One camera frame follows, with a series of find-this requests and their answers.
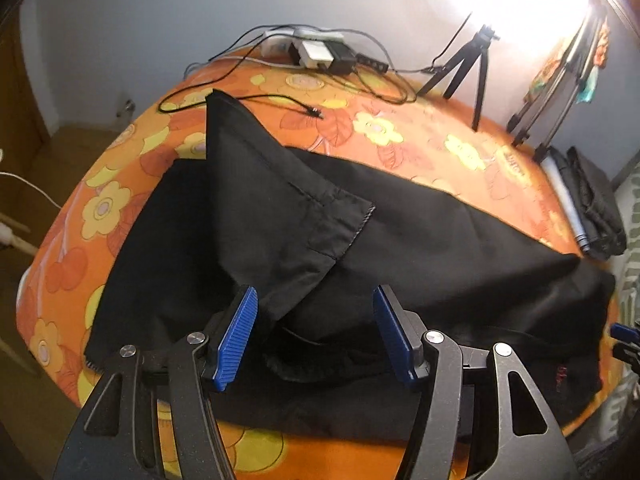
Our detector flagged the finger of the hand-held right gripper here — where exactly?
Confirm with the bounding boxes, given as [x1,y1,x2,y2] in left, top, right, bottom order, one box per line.
[610,317,640,363]

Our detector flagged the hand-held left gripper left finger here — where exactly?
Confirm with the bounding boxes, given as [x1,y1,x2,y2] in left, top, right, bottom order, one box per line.
[52,285,261,480]

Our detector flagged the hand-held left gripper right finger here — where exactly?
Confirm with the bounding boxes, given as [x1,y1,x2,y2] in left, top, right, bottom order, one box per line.
[372,285,583,480]

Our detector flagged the black pants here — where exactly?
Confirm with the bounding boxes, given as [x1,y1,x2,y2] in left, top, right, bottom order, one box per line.
[82,89,617,433]

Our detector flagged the grey patterned bedding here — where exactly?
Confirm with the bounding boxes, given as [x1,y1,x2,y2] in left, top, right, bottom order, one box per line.
[597,160,640,443]

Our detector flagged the folded black cloth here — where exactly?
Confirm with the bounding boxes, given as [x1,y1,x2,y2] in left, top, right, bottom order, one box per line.
[547,146,629,262]

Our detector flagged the white tube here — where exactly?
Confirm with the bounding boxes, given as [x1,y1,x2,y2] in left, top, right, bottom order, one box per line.
[542,155,595,255]

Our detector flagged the orange floral blanket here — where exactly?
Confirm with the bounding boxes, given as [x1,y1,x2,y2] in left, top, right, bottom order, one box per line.
[15,42,626,480]

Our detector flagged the silver light stand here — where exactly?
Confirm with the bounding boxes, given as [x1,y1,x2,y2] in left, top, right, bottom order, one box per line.
[506,2,610,163]

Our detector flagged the colourful hanging cloth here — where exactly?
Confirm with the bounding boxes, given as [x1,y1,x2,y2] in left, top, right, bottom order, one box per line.
[524,17,613,106]

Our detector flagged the black tripod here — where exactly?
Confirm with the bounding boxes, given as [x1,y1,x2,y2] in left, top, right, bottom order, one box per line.
[417,25,502,132]

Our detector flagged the black charger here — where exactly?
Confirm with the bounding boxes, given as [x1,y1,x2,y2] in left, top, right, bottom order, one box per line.
[327,45,358,76]

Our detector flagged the white charger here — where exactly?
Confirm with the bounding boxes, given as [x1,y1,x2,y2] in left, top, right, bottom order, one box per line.
[297,40,335,69]

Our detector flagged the white power strip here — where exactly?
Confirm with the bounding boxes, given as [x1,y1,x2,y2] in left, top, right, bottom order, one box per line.
[261,27,347,57]

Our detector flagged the wooden door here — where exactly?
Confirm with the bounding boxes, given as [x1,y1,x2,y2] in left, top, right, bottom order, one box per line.
[0,0,53,171]

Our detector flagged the black cable with plug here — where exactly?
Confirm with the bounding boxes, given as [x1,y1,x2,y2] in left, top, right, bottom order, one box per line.
[158,86,327,121]

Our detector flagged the black charger cable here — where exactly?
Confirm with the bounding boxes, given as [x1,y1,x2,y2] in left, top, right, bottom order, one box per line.
[350,57,436,107]

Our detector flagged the white lamp cable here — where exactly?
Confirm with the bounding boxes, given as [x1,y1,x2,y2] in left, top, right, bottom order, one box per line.
[0,147,65,210]

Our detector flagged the thin white cable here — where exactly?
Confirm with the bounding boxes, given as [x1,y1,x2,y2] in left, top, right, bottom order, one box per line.
[212,54,301,68]

